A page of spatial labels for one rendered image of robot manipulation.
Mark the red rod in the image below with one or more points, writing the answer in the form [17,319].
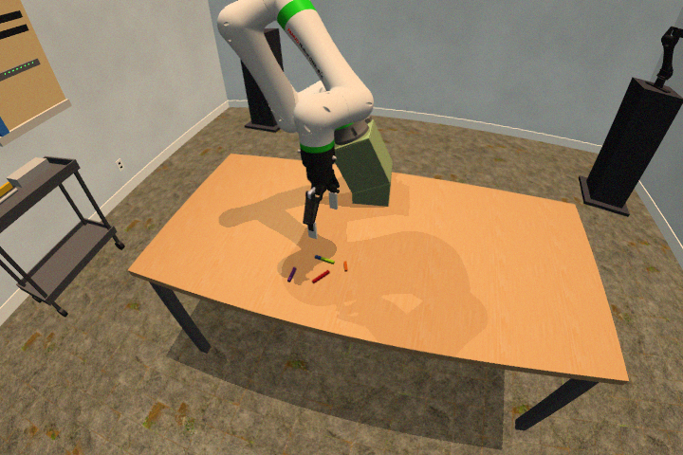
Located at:
[321,276]

